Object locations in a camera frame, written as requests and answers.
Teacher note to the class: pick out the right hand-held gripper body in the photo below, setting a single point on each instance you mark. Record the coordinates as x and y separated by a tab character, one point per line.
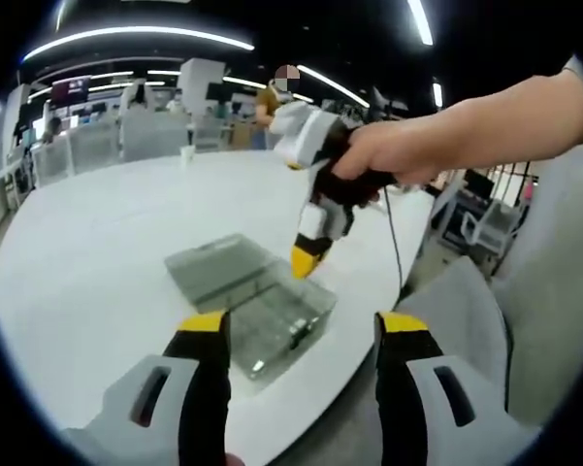
301	136

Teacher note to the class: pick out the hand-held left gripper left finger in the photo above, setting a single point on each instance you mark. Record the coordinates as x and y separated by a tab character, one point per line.
140	417

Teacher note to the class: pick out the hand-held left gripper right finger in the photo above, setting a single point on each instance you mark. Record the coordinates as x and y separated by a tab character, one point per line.
417	388

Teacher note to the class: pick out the clear guide fixture box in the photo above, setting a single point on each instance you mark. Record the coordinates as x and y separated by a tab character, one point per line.
242	301

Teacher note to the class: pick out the person's right hand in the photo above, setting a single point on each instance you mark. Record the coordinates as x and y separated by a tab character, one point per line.
393	150

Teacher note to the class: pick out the person's left hand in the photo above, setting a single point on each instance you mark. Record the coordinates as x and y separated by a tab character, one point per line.
234	460

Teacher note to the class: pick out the white paper cup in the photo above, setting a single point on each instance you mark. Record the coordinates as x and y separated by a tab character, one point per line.
187	156

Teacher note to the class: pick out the frosted desk partition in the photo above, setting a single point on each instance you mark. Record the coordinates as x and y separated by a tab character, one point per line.
102	145

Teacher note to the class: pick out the dark wall screen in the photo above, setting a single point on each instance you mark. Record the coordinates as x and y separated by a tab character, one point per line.
70	89

